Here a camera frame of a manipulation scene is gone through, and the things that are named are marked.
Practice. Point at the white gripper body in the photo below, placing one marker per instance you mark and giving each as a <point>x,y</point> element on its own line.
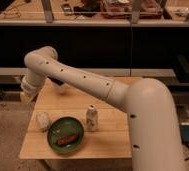
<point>28,92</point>

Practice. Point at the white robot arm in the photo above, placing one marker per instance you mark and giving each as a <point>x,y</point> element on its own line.
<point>153,122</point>

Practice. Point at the green ceramic bowl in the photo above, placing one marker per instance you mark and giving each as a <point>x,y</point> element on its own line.
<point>62,127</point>

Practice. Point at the brown sausage in bowl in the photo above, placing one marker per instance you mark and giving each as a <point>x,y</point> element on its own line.
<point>66,140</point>

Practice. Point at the white patterned ceramic bottle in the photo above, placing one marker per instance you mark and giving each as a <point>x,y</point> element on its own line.
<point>92,118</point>

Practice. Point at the background workbench shelf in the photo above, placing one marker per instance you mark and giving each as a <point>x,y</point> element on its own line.
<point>62,13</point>

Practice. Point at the wooden table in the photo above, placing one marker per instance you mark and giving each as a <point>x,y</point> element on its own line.
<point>111,140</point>

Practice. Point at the tray of items on shelf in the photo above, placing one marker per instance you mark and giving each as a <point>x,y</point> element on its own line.
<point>122,9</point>

